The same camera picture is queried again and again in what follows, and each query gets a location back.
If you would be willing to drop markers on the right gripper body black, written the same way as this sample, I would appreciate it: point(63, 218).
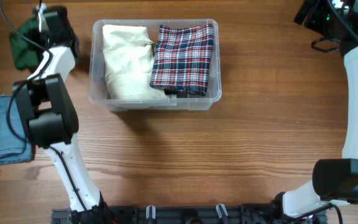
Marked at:
point(323, 18)

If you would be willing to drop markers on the red plaid cloth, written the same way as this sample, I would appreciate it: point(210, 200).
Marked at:
point(182, 59)

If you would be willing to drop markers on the black cloth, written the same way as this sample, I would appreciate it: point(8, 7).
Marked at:
point(173, 92)

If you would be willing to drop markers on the clear plastic storage container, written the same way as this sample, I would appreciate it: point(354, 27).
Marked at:
point(98, 92)

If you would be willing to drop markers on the cream white cloth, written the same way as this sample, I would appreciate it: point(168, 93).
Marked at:
point(129, 58)

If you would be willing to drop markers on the green cloth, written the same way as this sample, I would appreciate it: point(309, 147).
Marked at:
point(27, 56)

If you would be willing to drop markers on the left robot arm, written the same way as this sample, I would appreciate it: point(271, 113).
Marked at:
point(49, 118)

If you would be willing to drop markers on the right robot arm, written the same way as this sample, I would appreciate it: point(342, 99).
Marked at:
point(334, 182)

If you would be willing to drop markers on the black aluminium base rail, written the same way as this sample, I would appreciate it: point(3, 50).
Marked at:
point(244, 214)

